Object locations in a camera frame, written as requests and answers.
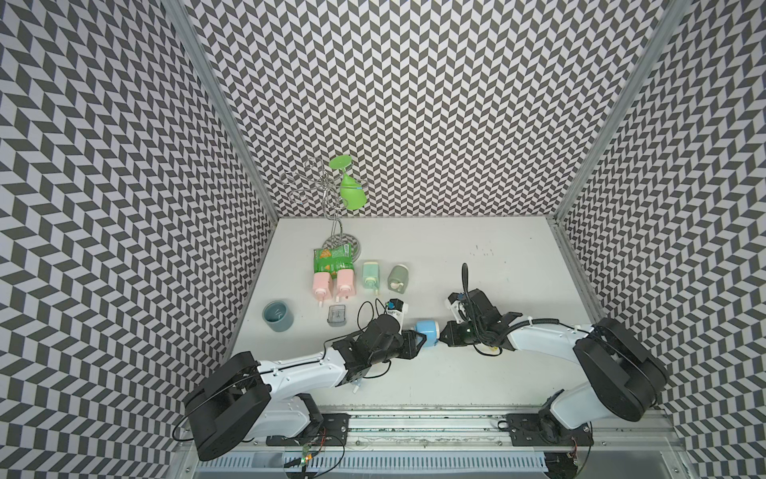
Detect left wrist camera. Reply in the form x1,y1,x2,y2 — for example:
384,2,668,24
385,299,408,323

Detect teal ceramic cup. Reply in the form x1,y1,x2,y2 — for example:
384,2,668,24
261,301,294,333

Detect green snack packet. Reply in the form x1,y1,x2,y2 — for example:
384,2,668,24
313,243,354,277

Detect green plastic cup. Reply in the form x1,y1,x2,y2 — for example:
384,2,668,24
328,155,367,211

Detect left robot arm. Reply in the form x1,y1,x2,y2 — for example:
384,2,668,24
183,315,429,461

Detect blue pencil sharpener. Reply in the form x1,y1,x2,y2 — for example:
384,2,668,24
416,319,440,346

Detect aluminium front rail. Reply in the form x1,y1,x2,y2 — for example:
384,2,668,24
178,408,689,454

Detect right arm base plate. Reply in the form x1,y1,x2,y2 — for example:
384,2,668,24
504,413,594,448

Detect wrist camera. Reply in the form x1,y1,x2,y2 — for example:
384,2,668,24
385,299,408,323
447,293,467,323

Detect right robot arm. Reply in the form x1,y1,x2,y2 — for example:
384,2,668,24
439,289,669,429

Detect mint green pencil sharpener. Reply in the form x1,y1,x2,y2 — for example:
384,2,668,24
361,261,380,295

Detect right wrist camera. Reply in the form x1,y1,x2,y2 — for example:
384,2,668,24
447,293,467,323

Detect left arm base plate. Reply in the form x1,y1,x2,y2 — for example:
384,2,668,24
265,413,351,447

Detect grey transparent tray left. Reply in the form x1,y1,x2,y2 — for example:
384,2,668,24
327,305,347,327

